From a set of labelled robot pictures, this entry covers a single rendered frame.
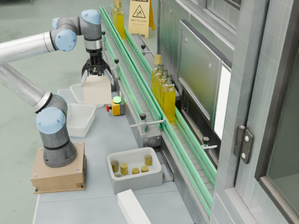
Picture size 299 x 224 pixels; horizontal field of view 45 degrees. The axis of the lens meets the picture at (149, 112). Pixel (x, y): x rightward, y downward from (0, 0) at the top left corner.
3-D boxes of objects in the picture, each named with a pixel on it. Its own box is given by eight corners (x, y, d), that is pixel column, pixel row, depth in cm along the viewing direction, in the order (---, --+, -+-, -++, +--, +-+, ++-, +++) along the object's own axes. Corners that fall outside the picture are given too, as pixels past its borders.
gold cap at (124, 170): (121, 175, 163) (121, 168, 160) (119, 170, 166) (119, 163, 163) (129, 174, 164) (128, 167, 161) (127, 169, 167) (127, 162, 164)
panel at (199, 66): (271, 201, 123) (293, 120, 104) (263, 202, 122) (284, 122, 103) (181, 79, 195) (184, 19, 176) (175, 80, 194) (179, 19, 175)
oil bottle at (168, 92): (174, 123, 178) (176, 86, 166) (163, 125, 177) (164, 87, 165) (171, 117, 183) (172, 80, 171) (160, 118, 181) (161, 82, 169)
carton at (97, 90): (85, 105, 161) (83, 90, 157) (86, 87, 174) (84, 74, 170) (111, 103, 162) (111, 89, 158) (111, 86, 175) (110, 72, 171)
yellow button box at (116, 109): (124, 114, 207) (124, 104, 203) (112, 116, 206) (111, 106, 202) (122, 108, 213) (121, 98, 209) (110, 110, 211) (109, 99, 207)
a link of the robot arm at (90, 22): (78, 9, 146) (99, 8, 147) (81, 34, 152) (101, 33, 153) (78, 15, 140) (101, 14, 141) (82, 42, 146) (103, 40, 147)
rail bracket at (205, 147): (216, 163, 154) (220, 138, 147) (202, 166, 153) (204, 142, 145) (212, 157, 157) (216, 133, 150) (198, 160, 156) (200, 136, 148)
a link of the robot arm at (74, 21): (50, 23, 136) (79, 22, 138) (52, 15, 146) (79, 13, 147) (53, 43, 140) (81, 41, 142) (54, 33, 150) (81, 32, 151)
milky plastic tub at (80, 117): (98, 118, 207) (97, 105, 202) (86, 142, 189) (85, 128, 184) (70, 115, 210) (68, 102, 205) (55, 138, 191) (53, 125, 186)
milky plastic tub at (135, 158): (163, 184, 160) (163, 170, 156) (114, 194, 155) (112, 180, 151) (152, 159, 174) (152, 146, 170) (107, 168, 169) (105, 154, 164)
